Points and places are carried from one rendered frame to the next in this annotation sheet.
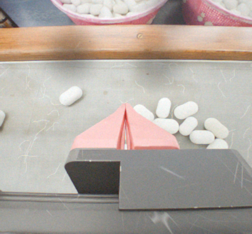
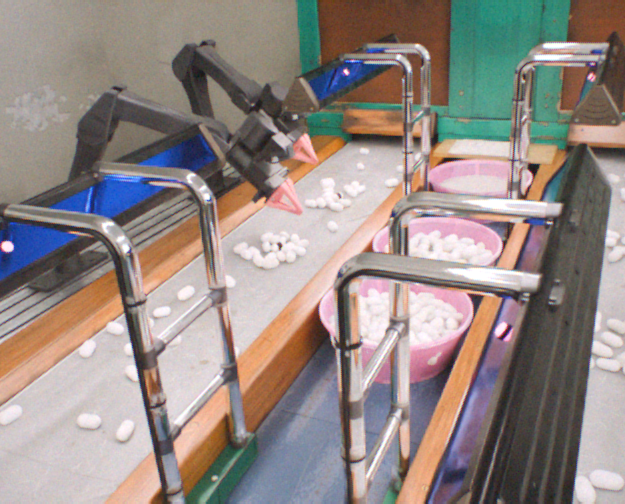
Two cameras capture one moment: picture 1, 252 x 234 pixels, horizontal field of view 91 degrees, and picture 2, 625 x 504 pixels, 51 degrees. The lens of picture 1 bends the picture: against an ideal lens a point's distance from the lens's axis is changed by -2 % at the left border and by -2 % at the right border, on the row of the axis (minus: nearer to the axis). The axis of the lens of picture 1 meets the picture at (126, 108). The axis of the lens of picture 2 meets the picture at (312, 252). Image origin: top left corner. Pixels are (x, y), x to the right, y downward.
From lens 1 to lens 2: 1.43 m
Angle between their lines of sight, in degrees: 71
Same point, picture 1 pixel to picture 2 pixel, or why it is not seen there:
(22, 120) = (331, 216)
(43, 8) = not seen: hidden behind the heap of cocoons
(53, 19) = not seen: hidden behind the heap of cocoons
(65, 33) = (377, 223)
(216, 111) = (280, 272)
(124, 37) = (358, 239)
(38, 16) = not seen: hidden behind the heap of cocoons
